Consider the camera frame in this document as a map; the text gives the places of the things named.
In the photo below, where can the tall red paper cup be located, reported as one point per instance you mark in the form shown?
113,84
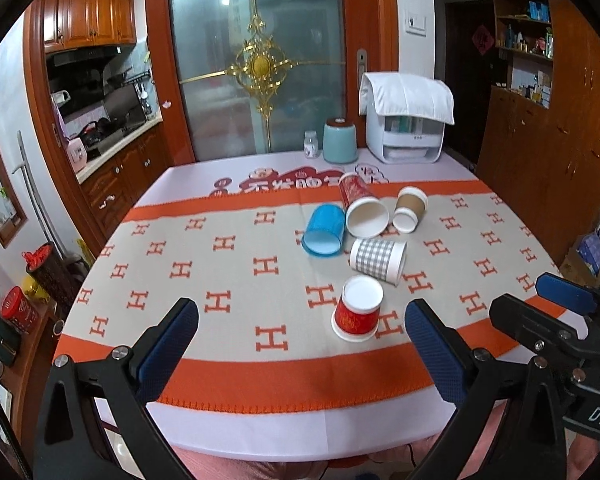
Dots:
362,205

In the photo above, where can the blue paper cup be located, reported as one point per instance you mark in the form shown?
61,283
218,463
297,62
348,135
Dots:
324,227

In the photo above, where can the yellow container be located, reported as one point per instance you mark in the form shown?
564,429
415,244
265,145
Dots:
34,291

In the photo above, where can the wooden upper kitchen cabinets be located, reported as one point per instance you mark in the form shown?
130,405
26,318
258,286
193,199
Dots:
87,12

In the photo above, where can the brown paper cup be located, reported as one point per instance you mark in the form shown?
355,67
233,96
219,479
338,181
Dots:
410,207

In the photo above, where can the white quilted cover cloth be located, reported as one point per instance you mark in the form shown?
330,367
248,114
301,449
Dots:
405,92

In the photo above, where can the cardboard box with packages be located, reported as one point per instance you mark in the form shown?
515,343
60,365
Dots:
592,255

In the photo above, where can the person's pink clothed legs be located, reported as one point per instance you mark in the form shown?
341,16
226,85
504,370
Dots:
280,472

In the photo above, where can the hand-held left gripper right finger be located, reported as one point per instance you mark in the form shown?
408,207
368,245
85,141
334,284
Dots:
437,355

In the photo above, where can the red round tin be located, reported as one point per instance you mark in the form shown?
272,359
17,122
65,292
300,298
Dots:
20,310

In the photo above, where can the white wall switch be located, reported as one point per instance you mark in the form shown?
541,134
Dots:
414,23

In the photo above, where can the grey checkered paper cup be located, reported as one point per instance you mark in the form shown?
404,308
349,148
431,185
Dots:
375,257

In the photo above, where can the black basket with red filling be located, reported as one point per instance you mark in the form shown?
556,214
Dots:
50,275

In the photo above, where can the wooden kitchen cabinets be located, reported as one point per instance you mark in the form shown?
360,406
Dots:
87,12
125,180

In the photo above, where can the red diamond door decoration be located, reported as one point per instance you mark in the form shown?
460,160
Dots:
482,41

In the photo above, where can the white countertop appliance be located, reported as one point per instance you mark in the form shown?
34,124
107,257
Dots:
410,142

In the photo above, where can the wooden lower kitchen cabinets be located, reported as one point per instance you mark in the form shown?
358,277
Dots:
125,180

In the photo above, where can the bottles and boxes on shelf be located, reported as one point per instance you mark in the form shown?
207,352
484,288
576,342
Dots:
527,40

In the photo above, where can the wooden wall frame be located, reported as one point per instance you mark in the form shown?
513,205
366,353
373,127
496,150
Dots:
0,195

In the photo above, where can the pink kitchen appliance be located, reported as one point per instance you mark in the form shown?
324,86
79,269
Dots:
76,155

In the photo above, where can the short red paper cup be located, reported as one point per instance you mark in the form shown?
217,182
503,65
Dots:
356,312

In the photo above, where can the teal canister with brown lid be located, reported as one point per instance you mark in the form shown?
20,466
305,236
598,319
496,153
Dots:
340,142

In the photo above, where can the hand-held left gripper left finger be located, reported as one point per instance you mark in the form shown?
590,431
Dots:
167,350

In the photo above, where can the dark entrance door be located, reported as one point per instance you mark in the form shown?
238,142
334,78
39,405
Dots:
462,105

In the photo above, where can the grey long pole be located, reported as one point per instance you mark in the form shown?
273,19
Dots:
35,185

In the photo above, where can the wooden shelf cabinet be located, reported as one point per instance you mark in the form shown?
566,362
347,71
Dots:
545,160

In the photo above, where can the orange patterned tablecloth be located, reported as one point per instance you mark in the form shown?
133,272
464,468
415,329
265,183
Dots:
230,310

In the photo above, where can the frosted glass door gold ornament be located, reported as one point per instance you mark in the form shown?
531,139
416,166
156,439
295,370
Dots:
260,60

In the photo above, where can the person's right forearm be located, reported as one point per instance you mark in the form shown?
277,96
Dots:
592,462

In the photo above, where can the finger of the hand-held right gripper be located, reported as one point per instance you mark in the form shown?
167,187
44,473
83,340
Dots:
565,292
530,322

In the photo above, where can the small white bottle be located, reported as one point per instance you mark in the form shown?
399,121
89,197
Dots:
310,146

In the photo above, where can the black range hood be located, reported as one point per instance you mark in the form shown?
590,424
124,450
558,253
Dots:
80,62

